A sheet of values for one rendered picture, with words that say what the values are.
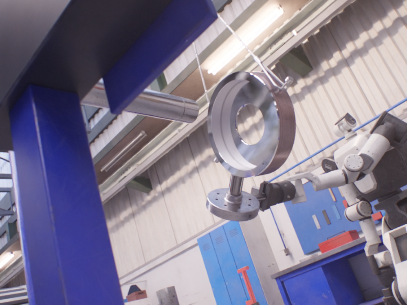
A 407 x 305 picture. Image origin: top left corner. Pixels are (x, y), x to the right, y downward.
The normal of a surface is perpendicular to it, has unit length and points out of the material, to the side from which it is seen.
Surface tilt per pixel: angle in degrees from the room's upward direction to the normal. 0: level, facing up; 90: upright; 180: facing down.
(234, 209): 49
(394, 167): 105
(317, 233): 90
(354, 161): 84
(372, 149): 84
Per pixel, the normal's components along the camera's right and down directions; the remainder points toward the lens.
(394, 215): -0.67, 0.09
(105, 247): 0.66, -0.48
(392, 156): 0.37, -0.23
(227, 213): -0.29, 0.28
